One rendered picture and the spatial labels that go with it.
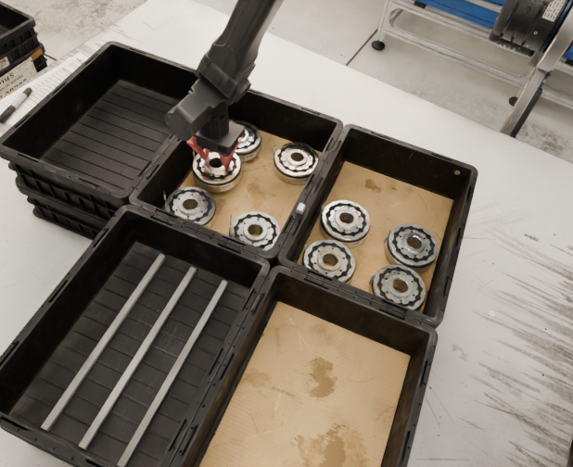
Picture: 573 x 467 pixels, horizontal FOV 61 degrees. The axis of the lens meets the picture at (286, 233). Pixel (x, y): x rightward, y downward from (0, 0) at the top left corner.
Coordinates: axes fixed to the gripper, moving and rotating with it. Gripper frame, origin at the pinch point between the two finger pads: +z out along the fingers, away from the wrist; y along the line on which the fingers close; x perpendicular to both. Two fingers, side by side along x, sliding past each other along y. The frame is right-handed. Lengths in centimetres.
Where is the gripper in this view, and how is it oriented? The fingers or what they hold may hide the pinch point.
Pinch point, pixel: (216, 160)
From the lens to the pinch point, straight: 104.3
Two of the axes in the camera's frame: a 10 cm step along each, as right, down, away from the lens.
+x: 4.1, -7.4, 5.3
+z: -0.6, 5.6, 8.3
